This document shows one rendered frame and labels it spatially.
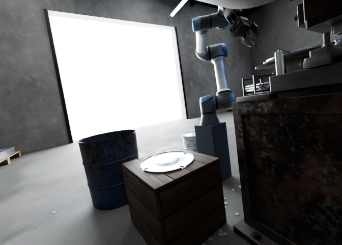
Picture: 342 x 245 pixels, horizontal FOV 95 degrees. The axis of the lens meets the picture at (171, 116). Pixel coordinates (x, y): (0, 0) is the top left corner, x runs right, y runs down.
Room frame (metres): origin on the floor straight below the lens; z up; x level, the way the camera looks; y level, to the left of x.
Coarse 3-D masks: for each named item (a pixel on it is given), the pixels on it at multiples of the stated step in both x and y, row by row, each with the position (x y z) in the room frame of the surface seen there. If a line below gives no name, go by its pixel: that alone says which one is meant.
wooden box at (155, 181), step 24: (192, 168) 0.69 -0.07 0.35; (216, 168) 0.75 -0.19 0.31; (144, 192) 0.64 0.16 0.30; (168, 192) 0.59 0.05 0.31; (192, 192) 0.66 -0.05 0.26; (216, 192) 0.74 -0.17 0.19; (144, 216) 0.69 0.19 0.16; (168, 216) 0.58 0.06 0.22; (192, 216) 0.65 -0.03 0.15; (216, 216) 0.73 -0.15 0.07; (168, 240) 0.57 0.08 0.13; (192, 240) 0.64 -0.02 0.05
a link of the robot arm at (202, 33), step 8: (200, 16) 0.96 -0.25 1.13; (208, 16) 0.94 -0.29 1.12; (192, 24) 0.96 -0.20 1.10; (200, 24) 0.95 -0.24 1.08; (208, 24) 0.95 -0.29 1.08; (200, 32) 1.00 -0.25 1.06; (200, 40) 1.09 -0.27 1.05; (200, 48) 1.19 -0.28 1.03; (200, 56) 1.29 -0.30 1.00; (208, 56) 1.30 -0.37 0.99
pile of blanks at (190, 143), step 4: (184, 140) 1.84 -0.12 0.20; (188, 140) 1.80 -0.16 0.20; (192, 140) 1.77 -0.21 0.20; (184, 144) 1.86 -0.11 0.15; (188, 144) 1.80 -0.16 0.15; (192, 144) 1.77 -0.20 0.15; (184, 148) 1.88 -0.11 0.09; (188, 148) 1.83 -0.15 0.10; (192, 148) 1.78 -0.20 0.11; (196, 148) 1.77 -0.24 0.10
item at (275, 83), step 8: (328, 64) 0.46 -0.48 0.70; (336, 64) 0.45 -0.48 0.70; (296, 72) 0.53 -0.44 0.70; (304, 72) 0.51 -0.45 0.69; (312, 72) 0.49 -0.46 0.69; (320, 72) 0.48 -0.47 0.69; (328, 72) 0.46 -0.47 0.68; (336, 72) 0.45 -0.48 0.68; (272, 80) 0.60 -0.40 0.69; (280, 80) 0.57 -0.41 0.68; (288, 80) 0.55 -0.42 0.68; (296, 80) 0.53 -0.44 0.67; (304, 80) 0.51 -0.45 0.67; (312, 80) 0.49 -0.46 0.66; (320, 80) 0.48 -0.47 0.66; (328, 80) 0.46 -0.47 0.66; (336, 80) 0.45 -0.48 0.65; (272, 88) 0.60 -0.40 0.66; (280, 88) 0.58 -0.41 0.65; (288, 88) 0.55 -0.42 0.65; (296, 88) 0.53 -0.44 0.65
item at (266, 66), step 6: (300, 54) 0.64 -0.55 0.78; (306, 54) 0.63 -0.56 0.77; (288, 60) 0.68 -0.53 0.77; (294, 60) 0.68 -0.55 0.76; (300, 60) 0.66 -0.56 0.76; (258, 66) 0.80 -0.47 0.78; (264, 66) 0.77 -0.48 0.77; (270, 66) 0.79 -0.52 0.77; (288, 66) 0.70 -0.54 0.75; (294, 66) 0.68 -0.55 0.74; (300, 66) 0.66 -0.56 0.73; (288, 72) 0.70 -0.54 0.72
